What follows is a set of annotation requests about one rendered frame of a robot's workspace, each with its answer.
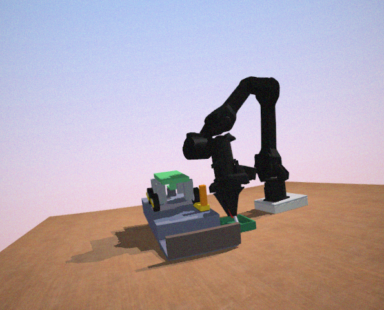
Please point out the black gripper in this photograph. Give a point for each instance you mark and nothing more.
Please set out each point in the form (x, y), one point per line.
(227, 184)

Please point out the green flat-topped trolley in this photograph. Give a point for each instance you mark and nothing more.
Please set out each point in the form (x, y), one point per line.
(156, 195)

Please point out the green tray rim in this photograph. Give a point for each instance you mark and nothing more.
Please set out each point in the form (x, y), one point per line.
(247, 226)

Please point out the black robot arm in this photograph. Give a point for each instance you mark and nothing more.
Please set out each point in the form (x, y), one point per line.
(268, 163)

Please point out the blue-grey ramp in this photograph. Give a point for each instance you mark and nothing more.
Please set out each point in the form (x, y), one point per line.
(183, 231)

